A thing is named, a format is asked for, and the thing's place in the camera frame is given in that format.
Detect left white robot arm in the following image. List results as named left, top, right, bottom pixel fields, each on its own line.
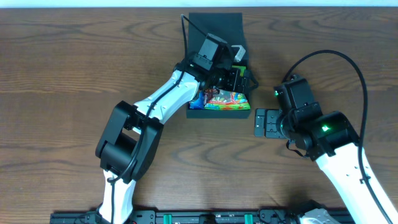
left=95, top=34, right=246, bottom=223

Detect blue Oreo cookie pack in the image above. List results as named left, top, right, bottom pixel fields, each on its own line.
left=189, top=91, right=205, bottom=110

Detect black mounting rail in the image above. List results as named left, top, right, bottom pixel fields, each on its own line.
left=49, top=200, right=355, bottom=224

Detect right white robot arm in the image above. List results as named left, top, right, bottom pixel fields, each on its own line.
left=274, top=78, right=397, bottom=223

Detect green gummy candy bag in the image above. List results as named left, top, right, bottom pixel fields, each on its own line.
left=205, top=87, right=251, bottom=111

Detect dark green box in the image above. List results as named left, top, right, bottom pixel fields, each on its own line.
left=186, top=12, right=251, bottom=119

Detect red snack bag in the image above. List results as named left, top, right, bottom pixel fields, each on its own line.
left=203, top=88, right=220, bottom=105

